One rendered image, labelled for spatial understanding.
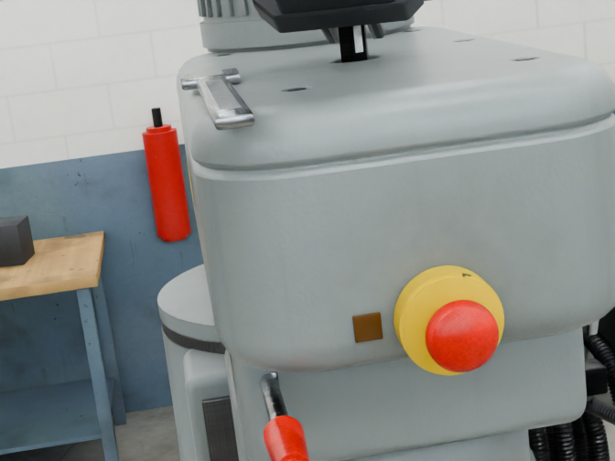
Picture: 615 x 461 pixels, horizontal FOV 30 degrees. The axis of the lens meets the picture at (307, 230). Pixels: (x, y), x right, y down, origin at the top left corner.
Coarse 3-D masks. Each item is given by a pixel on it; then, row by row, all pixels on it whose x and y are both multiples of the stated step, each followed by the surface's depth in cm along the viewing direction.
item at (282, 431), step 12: (276, 372) 75; (264, 384) 74; (276, 384) 74; (264, 396) 72; (276, 396) 71; (276, 408) 69; (276, 420) 66; (288, 420) 66; (264, 432) 66; (276, 432) 65; (288, 432) 65; (300, 432) 65; (276, 444) 64; (288, 444) 63; (300, 444) 64; (276, 456) 63; (288, 456) 62; (300, 456) 62
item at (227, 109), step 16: (192, 80) 76; (208, 80) 74; (224, 80) 73; (240, 80) 77; (208, 96) 66; (224, 96) 64; (240, 96) 64; (224, 112) 58; (240, 112) 58; (224, 128) 57
